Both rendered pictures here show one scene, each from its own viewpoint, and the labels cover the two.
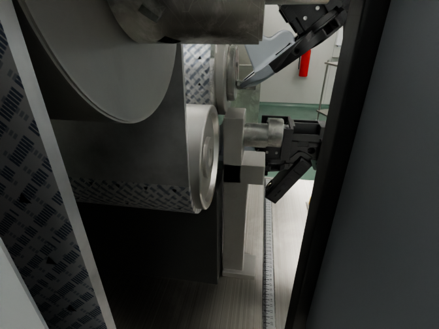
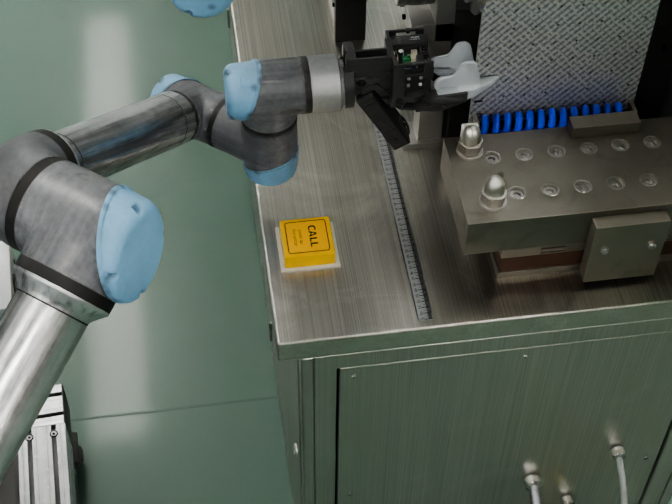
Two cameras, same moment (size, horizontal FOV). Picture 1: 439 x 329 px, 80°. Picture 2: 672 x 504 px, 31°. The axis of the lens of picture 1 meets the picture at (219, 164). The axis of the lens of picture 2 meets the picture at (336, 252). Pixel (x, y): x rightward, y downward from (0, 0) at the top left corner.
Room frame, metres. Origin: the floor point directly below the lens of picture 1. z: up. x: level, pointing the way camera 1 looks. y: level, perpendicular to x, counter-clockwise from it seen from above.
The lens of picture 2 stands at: (1.58, -0.56, 2.19)
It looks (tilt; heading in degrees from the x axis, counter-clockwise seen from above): 50 degrees down; 162
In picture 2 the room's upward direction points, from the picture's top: 1 degrees clockwise
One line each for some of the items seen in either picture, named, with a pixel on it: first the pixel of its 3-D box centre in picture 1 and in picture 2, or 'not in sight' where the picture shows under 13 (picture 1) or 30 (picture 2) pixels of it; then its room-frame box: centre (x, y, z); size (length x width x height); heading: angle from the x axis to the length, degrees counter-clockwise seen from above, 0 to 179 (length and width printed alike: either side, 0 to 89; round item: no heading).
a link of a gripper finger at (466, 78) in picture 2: not in sight; (468, 76); (0.47, -0.02, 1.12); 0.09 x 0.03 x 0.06; 80
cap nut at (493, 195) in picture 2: not in sight; (494, 189); (0.61, -0.04, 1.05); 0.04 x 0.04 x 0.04
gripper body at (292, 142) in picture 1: (289, 145); (386, 73); (0.43, -0.13, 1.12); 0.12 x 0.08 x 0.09; 81
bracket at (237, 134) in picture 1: (243, 203); (424, 60); (0.35, -0.04, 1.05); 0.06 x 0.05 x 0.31; 81
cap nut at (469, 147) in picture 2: not in sight; (471, 139); (0.52, -0.03, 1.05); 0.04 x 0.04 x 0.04
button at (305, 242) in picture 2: not in sight; (307, 242); (0.51, -0.26, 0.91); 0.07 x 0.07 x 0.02; 81
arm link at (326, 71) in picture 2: not in sight; (326, 81); (0.42, -0.21, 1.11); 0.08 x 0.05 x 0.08; 171
